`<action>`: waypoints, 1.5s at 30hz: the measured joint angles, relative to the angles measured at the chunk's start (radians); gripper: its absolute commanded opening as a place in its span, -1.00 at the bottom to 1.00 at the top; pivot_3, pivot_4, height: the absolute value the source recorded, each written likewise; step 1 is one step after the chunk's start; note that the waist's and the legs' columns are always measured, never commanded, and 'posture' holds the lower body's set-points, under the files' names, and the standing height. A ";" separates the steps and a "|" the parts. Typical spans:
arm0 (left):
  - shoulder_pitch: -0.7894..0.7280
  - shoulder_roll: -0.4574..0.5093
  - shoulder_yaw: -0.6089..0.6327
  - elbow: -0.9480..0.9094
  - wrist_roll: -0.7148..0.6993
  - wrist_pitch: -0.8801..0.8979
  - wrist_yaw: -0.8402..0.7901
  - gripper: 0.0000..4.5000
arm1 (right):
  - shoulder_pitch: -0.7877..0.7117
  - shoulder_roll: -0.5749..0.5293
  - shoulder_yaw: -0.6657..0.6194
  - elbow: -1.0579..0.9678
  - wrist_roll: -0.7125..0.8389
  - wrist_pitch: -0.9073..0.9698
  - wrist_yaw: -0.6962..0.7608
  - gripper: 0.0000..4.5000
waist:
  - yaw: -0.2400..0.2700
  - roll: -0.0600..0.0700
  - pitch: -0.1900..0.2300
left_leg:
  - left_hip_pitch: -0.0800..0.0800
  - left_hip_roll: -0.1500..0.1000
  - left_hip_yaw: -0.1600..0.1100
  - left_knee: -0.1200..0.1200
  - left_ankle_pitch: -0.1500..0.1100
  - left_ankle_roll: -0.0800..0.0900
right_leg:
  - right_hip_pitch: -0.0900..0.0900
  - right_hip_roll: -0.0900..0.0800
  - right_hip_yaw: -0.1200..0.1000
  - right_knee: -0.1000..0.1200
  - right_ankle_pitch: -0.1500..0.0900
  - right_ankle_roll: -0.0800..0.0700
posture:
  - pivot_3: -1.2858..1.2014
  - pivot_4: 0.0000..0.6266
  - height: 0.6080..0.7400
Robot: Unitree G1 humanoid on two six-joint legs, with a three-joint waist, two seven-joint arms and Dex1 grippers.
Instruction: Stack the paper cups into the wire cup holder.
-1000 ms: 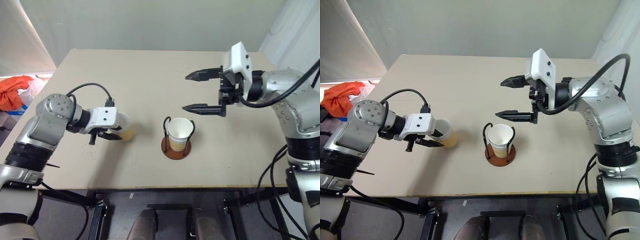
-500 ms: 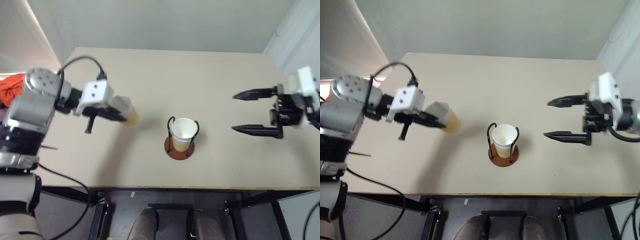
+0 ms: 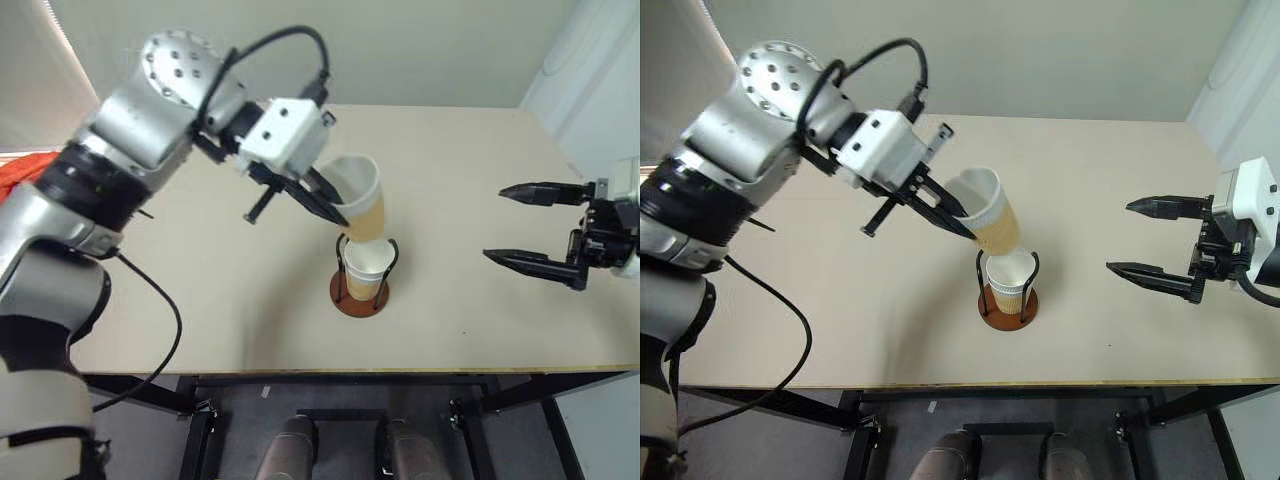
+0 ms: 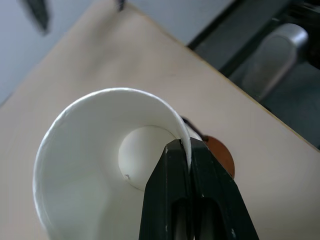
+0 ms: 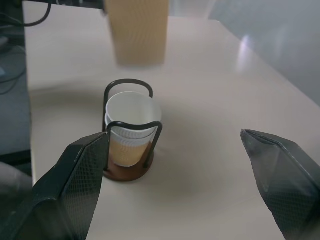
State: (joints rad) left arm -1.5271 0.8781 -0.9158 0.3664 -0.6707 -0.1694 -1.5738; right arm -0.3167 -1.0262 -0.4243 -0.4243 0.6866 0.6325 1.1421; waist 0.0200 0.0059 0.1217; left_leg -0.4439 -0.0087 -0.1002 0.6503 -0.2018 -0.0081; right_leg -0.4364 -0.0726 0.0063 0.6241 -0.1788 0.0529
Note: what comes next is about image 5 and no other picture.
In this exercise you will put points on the grey rounded object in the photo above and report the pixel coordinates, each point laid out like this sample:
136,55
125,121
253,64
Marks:
12,180

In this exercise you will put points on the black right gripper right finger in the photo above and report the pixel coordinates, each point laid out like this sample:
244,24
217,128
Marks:
282,175

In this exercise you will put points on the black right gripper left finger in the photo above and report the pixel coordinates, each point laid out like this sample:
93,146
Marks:
67,185

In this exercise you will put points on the tan ribbed paper cup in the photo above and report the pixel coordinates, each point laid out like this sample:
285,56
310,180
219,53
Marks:
140,32
126,153

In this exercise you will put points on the paper cup white inside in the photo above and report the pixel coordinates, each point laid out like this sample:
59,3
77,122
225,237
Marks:
132,110

